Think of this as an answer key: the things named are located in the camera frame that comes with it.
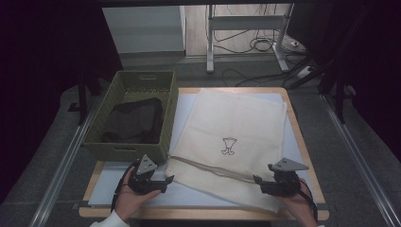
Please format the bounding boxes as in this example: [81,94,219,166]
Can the dark curtain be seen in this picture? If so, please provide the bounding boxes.
[0,0,125,202]
[287,0,401,162]

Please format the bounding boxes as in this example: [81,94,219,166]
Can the person's left hand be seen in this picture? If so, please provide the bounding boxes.
[114,174,162,221]

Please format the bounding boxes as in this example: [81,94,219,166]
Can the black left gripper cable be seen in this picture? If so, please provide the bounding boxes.
[111,161,140,213]

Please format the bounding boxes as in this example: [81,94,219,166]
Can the cream drawstring bag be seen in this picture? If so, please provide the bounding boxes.
[165,88,288,213]

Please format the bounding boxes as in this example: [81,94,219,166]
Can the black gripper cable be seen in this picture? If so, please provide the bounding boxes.
[298,188,319,222]
[111,161,140,213]

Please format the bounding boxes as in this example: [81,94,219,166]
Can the white panel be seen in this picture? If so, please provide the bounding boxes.
[101,5,186,54]

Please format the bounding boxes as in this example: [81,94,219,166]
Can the white power strip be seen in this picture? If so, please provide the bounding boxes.
[295,65,314,79]

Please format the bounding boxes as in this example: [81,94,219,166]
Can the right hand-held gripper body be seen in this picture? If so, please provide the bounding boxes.
[268,157,310,197]

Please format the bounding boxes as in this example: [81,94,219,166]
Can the white sleeve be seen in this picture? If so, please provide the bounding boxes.
[89,210,131,227]

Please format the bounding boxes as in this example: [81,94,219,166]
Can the white metal desk frame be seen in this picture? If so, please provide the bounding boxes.
[205,3,295,75]

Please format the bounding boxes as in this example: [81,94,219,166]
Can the dark grey cloth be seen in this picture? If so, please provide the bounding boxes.
[101,97,165,145]

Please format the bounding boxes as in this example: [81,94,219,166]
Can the white table mat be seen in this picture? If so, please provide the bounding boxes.
[88,92,314,208]

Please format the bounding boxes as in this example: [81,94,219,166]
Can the black floor cable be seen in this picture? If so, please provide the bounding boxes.
[221,56,318,88]
[213,27,305,55]

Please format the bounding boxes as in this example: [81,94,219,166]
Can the black metal stand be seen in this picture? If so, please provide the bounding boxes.
[334,79,348,125]
[68,71,102,126]

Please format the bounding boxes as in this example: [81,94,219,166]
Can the aluminium rail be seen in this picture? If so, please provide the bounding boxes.
[28,96,102,227]
[319,94,401,227]

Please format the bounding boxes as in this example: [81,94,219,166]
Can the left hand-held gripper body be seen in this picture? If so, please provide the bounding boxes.
[127,154,159,195]

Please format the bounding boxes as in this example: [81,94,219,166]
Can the green woven basket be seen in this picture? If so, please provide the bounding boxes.
[81,70,180,165]

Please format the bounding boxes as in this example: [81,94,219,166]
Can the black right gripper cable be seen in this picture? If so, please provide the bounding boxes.
[298,188,319,222]

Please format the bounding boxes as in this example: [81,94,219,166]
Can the person's right hand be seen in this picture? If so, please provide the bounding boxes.
[273,178,318,227]

